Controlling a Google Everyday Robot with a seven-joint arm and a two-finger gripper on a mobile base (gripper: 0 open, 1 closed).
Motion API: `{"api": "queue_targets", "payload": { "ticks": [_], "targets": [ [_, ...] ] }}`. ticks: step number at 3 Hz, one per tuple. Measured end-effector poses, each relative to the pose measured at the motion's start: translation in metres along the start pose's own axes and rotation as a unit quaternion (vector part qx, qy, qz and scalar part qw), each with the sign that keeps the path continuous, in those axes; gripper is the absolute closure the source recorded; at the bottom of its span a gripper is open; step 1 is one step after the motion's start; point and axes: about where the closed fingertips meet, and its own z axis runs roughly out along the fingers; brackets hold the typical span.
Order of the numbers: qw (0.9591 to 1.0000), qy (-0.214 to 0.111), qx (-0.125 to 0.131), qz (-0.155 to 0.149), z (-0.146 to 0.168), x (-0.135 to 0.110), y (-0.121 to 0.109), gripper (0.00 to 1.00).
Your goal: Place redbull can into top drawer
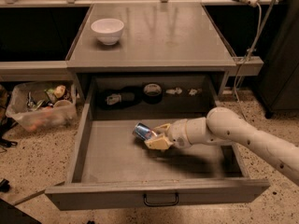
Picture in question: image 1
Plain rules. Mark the crumpled white paper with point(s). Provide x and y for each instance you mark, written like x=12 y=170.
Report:
x=174 y=91
x=194 y=92

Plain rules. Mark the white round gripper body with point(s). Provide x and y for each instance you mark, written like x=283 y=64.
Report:
x=177 y=133

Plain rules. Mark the grey open top drawer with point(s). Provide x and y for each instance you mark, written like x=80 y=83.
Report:
x=111 y=168

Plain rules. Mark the black cloth with label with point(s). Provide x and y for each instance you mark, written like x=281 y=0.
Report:
x=119 y=99

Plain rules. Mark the clear plastic storage bin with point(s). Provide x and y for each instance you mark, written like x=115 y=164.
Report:
x=43 y=104

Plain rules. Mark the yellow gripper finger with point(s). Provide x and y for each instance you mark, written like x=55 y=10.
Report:
x=162 y=128
x=160 y=142

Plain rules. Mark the black tape roll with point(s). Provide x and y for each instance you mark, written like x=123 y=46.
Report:
x=152 y=93

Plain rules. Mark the black drawer handle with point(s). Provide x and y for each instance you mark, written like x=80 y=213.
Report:
x=160 y=200

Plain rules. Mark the crumpled white paper left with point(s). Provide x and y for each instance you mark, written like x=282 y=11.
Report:
x=174 y=91

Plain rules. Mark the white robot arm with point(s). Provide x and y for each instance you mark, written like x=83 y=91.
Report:
x=222 y=125

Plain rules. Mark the crumpled white paper right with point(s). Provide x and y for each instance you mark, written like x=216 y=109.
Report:
x=194 y=92

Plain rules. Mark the blue silver redbull can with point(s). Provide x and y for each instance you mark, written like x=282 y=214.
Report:
x=143 y=132

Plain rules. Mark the white ceramic bowl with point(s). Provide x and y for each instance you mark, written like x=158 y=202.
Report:
x=108 y=31

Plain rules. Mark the grey cabinet counter unit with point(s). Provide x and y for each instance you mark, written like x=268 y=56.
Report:
x=157 y=37

